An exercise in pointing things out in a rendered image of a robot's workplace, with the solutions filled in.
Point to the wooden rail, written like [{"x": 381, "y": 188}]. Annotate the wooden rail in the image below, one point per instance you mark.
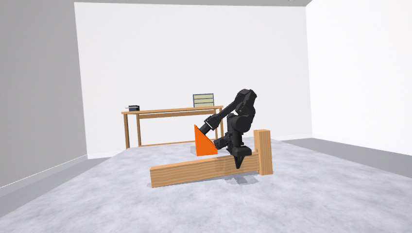
[{"x": 201, "y": 169}]

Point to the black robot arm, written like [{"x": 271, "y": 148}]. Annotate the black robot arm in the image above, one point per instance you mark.
[{"x": 244, "y": 107}]

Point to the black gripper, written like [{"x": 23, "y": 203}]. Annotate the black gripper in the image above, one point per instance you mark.
[{"x": 238, "y": 150}]

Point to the wooden headboard post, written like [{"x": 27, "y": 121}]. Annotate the wooden headboard post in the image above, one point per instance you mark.
[{"x": 262, "y": 142}]

